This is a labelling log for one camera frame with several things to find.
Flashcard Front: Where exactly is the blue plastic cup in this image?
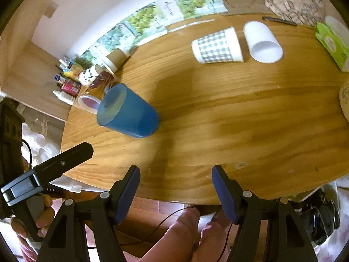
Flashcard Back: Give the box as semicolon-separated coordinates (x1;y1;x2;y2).
96;83;159;138

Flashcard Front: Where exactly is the dark patterned paper cup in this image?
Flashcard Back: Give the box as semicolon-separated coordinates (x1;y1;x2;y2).
77;71;114;114

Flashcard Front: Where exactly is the brown paper cup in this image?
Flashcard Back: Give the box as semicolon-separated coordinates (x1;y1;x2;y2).
102;48;130;73

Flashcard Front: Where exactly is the grey checked paper cup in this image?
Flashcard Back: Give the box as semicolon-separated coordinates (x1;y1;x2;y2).
191;27;244;64

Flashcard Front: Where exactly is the white plastic cup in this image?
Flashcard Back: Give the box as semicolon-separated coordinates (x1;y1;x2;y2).
243;21;283;63

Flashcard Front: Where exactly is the person's left hand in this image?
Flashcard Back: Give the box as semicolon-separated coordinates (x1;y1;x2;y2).
10;195;55;247

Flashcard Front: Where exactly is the white draped cloth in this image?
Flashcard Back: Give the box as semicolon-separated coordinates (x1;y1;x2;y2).
21;106;82;194

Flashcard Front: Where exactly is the black handbag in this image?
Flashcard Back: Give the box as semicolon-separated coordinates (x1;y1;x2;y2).
291;189;341;245

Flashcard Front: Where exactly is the white spray bottle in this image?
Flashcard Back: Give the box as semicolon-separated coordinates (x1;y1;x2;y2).
53;90;75;106

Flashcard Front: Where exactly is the white panda mug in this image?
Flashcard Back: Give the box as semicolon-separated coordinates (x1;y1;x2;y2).
78;64;103;87

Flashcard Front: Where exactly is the cream ceramic mug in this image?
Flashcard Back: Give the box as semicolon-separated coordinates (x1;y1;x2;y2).
339;78;349;122

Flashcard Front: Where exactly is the green tissue box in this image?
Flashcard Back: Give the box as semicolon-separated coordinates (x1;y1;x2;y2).
315;16;349;73

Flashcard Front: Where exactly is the black pen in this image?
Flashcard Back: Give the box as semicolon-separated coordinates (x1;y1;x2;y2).
262;16;297;27

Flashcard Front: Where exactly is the grape picture strip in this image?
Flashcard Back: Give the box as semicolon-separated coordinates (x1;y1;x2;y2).
80;0;227;64

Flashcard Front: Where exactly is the printed canvas bag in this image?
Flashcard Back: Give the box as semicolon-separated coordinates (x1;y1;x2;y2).
264;0;325;26

